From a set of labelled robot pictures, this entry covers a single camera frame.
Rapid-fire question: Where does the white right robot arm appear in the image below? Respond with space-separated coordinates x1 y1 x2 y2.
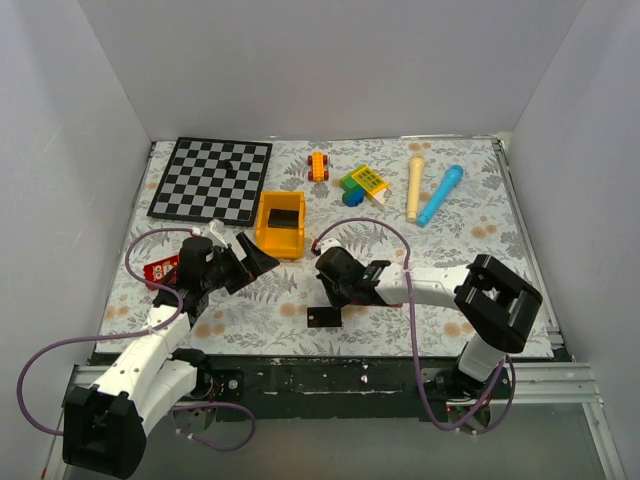
315 246 543 398

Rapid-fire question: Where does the cream toy microphone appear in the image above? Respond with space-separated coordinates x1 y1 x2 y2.
406 153 426 223

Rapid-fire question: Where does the colourful toy block house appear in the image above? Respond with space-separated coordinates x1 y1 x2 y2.
340 165 389 208

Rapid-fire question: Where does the floral table mat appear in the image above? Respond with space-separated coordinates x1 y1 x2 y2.
94 137 556 359

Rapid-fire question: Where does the yellow plastic bin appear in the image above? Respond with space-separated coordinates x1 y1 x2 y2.
255 191 306 260

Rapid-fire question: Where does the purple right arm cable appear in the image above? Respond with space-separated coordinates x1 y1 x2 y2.
310 218 516 435

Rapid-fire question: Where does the black front table rail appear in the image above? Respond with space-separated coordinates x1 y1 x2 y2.
87 352 574 424

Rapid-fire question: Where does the blue toy microphone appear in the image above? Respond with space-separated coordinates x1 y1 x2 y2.
416 165 464 227

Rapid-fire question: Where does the black credit card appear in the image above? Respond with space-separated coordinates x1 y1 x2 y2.
306 307 343 328

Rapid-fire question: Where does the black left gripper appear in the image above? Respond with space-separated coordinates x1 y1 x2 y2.
202 233 279 294

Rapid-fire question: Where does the black white chessboard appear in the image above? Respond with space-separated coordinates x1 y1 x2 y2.
147 137 273 227

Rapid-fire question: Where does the orange toy car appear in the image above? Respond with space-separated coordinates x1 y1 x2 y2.
307 151 329 183

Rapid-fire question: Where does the red leather card holder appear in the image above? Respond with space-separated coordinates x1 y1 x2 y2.
349 296 403 308

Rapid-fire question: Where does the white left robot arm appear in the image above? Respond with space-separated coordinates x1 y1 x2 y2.
62 233 279 479

